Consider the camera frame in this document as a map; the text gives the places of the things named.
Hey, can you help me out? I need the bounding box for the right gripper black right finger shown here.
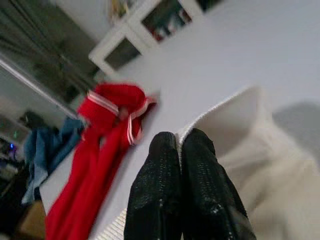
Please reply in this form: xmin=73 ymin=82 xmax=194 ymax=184
xmin=181 ymin=128 xmax=257 ymax=240

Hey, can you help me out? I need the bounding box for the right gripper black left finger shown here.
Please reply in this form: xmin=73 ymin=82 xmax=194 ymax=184
xmin=123 ymin=131 xmax=185 ymax=240

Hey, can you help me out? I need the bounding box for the cream white polo shirt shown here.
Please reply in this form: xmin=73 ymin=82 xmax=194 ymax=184
xmin=96 ymin=86 xmax=320 ymax=240

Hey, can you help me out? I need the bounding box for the blue denim garment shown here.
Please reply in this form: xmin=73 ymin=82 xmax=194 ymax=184
xmin=21 ymin=118 xmax=85 ymax=206

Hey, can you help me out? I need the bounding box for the red polo shirt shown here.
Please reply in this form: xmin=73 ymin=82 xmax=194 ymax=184
xmin=44 ymin=83 xmax=158 ymax=240

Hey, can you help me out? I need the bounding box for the brown cardboard box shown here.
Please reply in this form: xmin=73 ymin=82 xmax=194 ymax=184
xmin=17 ymin=199 xmax=47 ymax=240

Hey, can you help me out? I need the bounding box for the white glass-door cabinet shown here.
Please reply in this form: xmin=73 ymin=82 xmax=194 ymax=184
xmin=88 ymin=0 xmax=216 ymax=76

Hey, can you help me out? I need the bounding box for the grey curtain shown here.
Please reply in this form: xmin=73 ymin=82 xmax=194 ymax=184
xmin=0 ymin=0 xmax=101 ymax=103

